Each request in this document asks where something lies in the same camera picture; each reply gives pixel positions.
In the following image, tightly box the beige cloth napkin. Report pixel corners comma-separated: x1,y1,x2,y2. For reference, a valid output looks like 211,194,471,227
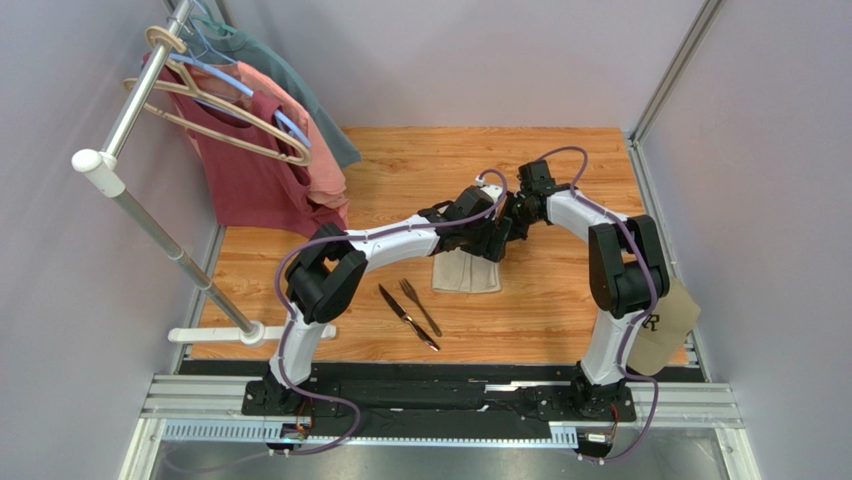
431,250,502,294

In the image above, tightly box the silver fork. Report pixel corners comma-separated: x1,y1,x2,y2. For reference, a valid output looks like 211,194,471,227
399,278,443,337

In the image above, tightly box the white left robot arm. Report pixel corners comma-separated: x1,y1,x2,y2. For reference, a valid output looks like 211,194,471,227
241,185,509,416

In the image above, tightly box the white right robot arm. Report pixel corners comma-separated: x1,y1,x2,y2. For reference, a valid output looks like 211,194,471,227
504,160,670,419

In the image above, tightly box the silver table knife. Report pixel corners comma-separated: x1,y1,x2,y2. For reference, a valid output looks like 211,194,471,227
378,284,440,352

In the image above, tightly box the beige baseball cap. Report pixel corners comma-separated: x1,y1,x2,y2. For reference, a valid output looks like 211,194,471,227
627,278,701,376

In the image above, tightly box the dark red t-shirt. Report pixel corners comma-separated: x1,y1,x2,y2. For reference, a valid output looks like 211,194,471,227
140,53,347,240

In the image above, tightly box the salmon pink t-shirt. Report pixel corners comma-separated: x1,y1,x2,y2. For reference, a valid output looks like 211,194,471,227
187,61,350,227

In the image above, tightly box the teal green shirt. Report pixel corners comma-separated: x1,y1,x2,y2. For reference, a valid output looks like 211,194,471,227
180,30,362,168

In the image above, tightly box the blue plastic hanger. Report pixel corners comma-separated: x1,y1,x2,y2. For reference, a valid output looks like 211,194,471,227
169,1,312,148

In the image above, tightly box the beige wooden hanger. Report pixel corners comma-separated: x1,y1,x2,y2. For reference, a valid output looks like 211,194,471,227
142,54,312,166

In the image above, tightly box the metal clothes rack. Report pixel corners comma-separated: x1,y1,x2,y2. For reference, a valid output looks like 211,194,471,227
71,0,338,347

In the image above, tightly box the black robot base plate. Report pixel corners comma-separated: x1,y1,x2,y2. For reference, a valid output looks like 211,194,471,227
241,380,637,422

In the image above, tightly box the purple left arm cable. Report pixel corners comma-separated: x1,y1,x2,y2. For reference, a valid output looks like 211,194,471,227
274,167,510,457

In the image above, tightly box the green wire hanger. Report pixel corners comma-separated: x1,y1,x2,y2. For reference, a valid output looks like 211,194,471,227
190,15,237,38

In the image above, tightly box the aluminium frame rail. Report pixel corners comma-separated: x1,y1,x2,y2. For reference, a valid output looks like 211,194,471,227
120,375,760,479

